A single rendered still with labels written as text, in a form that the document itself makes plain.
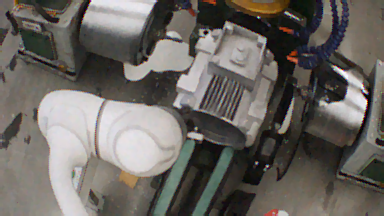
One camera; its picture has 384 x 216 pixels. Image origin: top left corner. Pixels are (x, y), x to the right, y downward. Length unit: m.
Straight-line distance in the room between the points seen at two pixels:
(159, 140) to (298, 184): 0.77
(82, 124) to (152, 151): 0.14
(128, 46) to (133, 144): 0.52
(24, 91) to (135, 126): 0.90
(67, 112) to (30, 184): 0.71
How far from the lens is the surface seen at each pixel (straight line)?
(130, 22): 1.35
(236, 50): 1.33
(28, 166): 1.63
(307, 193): 1.59
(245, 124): 1.31
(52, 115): 0.97
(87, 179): 1.30
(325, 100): 1.32
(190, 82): 1.35
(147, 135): 0.89
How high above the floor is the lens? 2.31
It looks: 68 degrees down
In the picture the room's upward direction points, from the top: 5 degrees clockwise
